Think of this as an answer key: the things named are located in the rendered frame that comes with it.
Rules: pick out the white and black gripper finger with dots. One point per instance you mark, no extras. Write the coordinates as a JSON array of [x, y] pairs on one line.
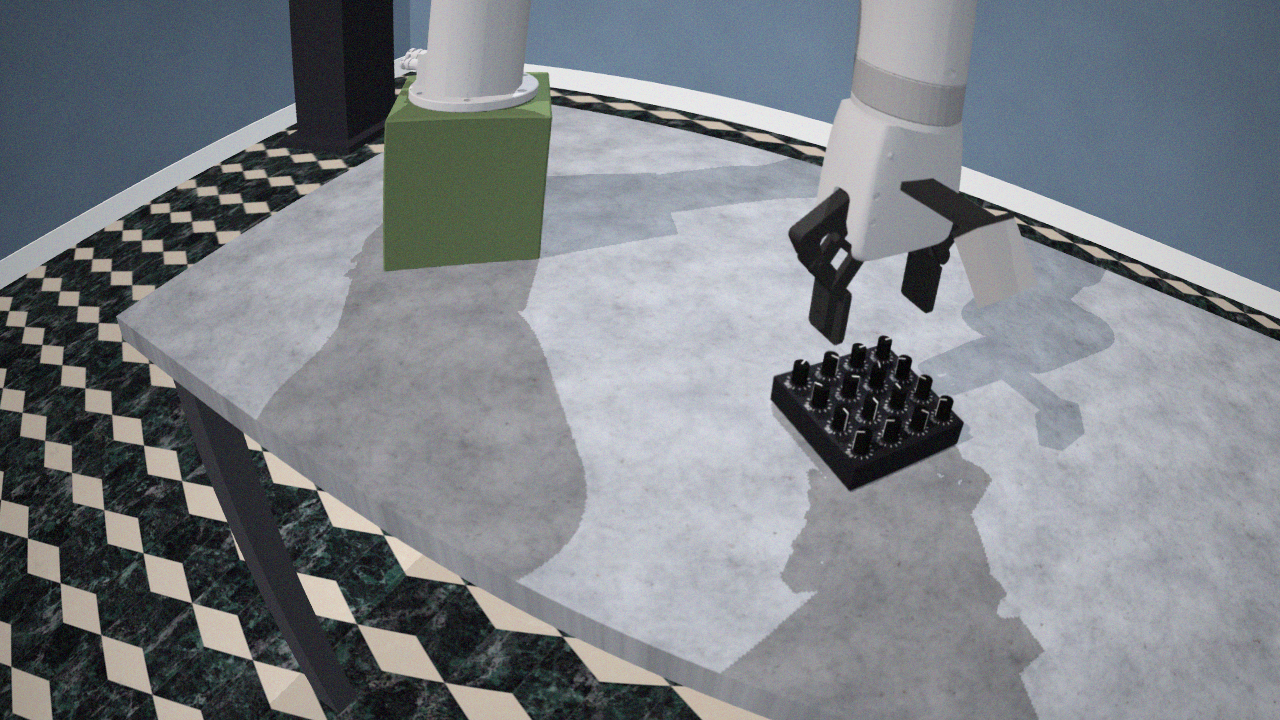
[[923, 271], [831, 301]]

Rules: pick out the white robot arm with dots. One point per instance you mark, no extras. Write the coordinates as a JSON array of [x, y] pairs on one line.
[[911, 62]]

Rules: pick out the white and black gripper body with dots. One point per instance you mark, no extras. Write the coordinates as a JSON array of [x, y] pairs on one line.
[[858, 160]]

